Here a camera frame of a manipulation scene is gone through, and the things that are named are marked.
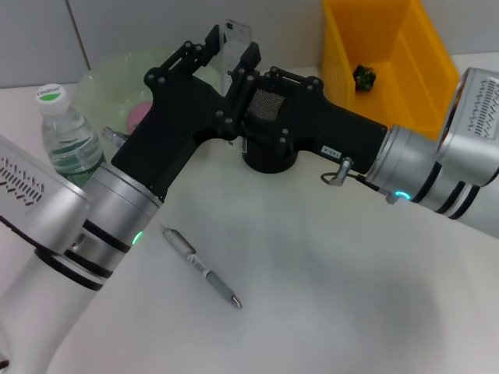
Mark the clear green-label water bottle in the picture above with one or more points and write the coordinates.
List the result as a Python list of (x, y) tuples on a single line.
[(70, 132)]

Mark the green wavy glass bowl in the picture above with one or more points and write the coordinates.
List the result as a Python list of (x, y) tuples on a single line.
[(97, 85)]

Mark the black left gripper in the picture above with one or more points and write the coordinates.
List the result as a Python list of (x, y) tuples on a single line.
[(167, 128)]

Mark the clear plastic ruler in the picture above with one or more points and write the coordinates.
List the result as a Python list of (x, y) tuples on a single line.
[(234, 43)]

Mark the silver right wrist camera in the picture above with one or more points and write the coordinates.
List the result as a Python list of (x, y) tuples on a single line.
[(475, 117)]

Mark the black mesh pen cup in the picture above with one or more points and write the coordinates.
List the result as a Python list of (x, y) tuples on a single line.
[(269, 163)]

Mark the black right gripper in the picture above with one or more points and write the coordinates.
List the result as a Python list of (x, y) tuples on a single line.
[(335, 132)]

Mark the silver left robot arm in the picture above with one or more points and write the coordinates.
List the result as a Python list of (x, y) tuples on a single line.
[(113, 206)]

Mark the grey-grip ballpoint pen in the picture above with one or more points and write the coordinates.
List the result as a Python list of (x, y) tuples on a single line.
[(216, 282)]

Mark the pink toy peach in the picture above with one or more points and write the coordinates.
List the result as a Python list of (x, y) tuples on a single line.
[(137, 115)]

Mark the yellow plastic bin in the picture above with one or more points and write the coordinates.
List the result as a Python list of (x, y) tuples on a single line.
[(409, 97)]

